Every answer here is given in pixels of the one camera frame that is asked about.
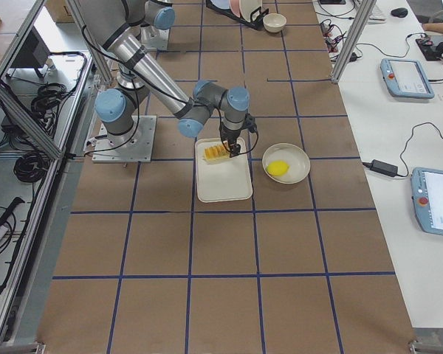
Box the beige bowl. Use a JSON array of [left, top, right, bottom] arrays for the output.
[[263, 13, 287, 33]]

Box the far teach pendant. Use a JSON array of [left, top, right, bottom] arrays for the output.
[[380, 58, 435, 100]]

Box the sliced bread loaf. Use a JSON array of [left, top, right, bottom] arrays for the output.
[[203, 144, 230, 163]]

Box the blue plate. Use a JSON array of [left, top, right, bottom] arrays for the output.
[[211, 0, 230, 10]]

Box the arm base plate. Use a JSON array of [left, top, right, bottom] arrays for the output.
[[92, 115, 157, 163], [140, 26, 170, 51]]

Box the white rectangular tray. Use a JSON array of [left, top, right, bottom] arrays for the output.
[[195, 137, 253, 203]]

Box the black computer mouse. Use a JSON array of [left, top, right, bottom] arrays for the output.
[[390, 7, 408, 18]]

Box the teach pendant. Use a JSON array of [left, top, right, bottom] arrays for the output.
[[380, 58, 435, 100], [411, 167, 443, 236]]

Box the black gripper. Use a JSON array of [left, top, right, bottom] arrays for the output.
[[219, 125, 241, 158]]

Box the black power adapter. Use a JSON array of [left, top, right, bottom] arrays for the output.
[[363, 159, 398, 177]]

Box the beige plate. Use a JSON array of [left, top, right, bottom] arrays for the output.
[[239, 0, 263, 22]]

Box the pink plate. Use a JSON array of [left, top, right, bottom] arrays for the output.
[[229, 0, 241, 18]]

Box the yellow lemon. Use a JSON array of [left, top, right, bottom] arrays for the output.
[[266, 160, 289, 177]]

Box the aluminium frame post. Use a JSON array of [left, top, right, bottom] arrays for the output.
[[331, 0, 377, 84]]

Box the black dish rack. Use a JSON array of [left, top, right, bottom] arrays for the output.
[[205, 1, 269, 30]]

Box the shallow beige dish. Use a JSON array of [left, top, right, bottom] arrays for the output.
[[262, 143, 311, 184]]

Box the near teach pendant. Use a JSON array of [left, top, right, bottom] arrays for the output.
[[411, 167, 443, 236]]

